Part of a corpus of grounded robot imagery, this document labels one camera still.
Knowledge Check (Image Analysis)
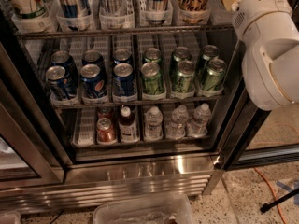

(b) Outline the red soda can front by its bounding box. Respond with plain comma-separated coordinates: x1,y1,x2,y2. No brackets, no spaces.
96,118,116,143

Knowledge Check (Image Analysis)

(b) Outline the clear water bottle right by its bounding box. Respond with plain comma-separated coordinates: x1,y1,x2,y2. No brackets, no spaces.
187,103,211,138

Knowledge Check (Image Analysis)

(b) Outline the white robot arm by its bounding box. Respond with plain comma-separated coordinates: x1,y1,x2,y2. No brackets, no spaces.
222,0,299,111

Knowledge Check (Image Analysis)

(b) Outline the stainless steel fridge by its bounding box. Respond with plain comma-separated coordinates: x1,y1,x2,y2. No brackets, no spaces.
1,0,299,214

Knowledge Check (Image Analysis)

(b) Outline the blue Pepsi can front left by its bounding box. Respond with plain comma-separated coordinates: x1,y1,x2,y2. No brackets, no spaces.
46,65,77,101

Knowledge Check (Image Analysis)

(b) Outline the blue pepsi can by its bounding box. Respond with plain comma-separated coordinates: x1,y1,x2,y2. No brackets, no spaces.
80,64,107,99
82,49,105,69
51,50,78,82
46,65,77,101
113,49,134,65
113,63,135,97

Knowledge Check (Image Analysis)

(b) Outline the white green drink can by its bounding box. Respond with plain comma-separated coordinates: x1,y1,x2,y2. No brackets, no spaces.
8,0,49,19

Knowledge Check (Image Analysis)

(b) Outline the white tray top right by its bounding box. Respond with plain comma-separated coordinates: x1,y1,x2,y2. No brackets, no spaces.
208,0,232,25

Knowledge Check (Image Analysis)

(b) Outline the red soda can back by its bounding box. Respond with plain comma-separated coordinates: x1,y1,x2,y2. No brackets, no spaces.
97,106,113,120

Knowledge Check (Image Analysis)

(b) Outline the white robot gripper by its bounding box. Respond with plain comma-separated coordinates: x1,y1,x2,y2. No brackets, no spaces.
222,0,299,52

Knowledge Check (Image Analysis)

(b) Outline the blue silver tall can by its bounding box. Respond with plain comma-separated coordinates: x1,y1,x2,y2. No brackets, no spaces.
59,0,91,31

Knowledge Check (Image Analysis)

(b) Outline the brown drink bottle white cap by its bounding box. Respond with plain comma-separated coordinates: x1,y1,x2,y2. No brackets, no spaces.
119,106,138,143

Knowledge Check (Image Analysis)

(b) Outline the blue Pepsi can back left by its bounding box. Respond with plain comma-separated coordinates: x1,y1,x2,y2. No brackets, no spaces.
51,50,78,82

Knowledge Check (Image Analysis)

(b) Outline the green can back right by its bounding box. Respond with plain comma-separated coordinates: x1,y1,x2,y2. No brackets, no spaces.
196,45,220,78

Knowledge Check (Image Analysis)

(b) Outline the blue Pepsi can front right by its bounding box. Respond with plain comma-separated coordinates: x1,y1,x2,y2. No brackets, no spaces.
113,63,135,97

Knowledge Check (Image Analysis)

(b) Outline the green can front middle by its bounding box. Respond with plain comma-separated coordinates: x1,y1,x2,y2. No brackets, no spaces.
172,60,195,93

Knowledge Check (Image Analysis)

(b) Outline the blue Red Bull can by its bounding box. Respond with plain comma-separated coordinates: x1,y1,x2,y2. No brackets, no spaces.
146,0,168,25

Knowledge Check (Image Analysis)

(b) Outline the green can front right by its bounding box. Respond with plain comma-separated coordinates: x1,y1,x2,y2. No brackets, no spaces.
201,59,227,91

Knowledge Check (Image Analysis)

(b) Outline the green can front left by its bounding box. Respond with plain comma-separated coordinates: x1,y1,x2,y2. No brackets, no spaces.
141,63,164,95

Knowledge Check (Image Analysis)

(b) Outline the small clear container corner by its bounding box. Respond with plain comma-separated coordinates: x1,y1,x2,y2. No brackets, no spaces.
0,212,21,224

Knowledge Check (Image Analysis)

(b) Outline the blue Pepsi can back middle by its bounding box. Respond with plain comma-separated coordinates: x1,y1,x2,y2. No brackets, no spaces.
82,49,105,69

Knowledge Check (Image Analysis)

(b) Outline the clear plastic bin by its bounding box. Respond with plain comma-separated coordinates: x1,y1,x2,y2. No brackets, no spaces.
93,193,196,224

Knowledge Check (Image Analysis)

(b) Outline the clear water bottle middle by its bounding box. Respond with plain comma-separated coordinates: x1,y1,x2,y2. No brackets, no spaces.
166,105,189,140

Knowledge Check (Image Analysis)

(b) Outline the orange LaCroix can left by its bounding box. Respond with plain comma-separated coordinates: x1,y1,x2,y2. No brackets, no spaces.
177,0,208,24

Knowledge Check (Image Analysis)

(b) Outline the blue Pepsi can back right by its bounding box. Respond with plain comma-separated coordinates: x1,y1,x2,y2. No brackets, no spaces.
113,49,134,65

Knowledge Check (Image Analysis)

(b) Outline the green can back middle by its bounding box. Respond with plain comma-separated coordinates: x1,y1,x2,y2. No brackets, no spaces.
169,46,192,72

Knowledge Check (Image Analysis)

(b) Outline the clear water bottle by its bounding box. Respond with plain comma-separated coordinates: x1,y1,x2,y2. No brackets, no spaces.
145,106,163,141
187,103,211,138
166,105,189,140

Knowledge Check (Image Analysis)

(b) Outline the green can back left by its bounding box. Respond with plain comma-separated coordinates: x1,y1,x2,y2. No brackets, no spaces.
143,48,162,64

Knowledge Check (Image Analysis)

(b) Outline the red soda can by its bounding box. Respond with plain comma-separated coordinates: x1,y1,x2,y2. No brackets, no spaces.
97,106,113,120
96,118,116,143

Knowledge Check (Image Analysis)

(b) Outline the orange extension cable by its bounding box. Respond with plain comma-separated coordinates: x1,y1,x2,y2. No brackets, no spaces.
253,167,288,224

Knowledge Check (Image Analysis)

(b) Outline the blue Pepsi can front middle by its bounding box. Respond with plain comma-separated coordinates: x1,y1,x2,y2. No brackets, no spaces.
80,64,107,99

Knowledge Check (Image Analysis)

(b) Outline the black stand leg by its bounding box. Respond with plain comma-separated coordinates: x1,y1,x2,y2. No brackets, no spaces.
260,188,299,213

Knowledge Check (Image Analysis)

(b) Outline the clear water bottle left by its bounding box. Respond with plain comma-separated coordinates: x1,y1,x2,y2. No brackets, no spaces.
145,106,163,141

